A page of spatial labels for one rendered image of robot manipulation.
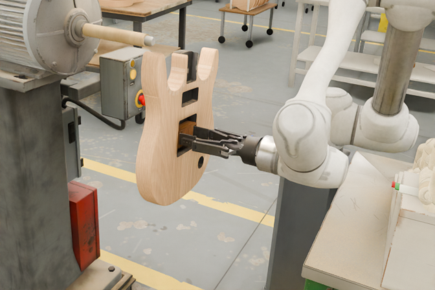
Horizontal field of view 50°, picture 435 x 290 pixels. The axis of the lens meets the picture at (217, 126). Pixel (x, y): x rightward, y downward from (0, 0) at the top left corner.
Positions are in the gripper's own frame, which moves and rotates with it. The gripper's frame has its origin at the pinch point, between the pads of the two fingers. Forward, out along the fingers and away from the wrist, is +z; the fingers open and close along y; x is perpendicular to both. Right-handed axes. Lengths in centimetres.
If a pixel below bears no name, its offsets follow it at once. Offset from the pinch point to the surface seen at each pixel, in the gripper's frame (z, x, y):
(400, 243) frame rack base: -55, -1, -25
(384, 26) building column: 18, -9, 685
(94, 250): 46, -61, 19
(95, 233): 45, -54, 19
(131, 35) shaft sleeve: 12.5, 25.2, -9.5
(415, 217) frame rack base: -57, 5, -26
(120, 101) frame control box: 31.7, 0.6, 13.5
